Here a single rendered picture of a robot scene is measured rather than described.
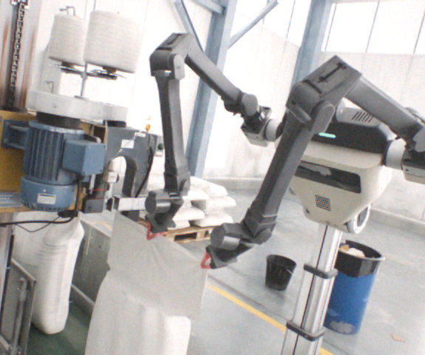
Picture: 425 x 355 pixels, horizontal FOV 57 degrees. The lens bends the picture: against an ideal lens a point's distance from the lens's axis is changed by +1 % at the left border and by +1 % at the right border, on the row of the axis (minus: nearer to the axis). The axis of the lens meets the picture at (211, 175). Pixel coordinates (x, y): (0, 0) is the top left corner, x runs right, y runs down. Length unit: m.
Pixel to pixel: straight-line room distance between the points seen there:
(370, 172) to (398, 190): 7.90
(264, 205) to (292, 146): 0.19
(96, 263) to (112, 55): 1.31
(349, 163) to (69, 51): 1.00
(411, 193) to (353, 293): 5.99
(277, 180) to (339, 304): 2.49
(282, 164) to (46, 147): 0.65
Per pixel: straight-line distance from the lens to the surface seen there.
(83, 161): 1.12
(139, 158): 1.57
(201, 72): 1.25
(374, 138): 1.31
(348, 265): 3.24
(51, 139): 1.16
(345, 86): 0.85
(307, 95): 0.85
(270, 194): 0.97
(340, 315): 3.40
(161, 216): 1.29
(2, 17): 1.36
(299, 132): 0.87
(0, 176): 1.34
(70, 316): 2.11
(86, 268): 2.33
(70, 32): 1.48
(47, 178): 1.19
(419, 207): 9.12
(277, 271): 3.77
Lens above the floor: 1.44
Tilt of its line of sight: 8 degrees down
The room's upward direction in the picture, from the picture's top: 12 degrees clockwise
